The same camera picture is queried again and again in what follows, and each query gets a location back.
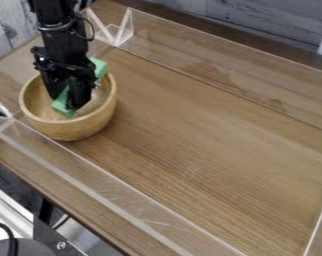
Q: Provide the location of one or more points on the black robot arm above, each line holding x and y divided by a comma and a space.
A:
56, 11

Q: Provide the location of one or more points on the brown wooden bowl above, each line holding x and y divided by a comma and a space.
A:
58, 127

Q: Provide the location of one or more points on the clear acrylic front wall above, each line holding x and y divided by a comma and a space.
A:
125, 217

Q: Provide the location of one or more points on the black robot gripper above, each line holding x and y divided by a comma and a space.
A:
61, 59

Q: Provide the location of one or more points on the green rectangular block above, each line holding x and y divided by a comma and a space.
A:
60, 102

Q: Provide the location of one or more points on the clear acrylic corner bracket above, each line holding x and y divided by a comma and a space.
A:
112, 34

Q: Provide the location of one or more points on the grey metal base plate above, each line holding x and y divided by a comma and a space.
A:
45, 243

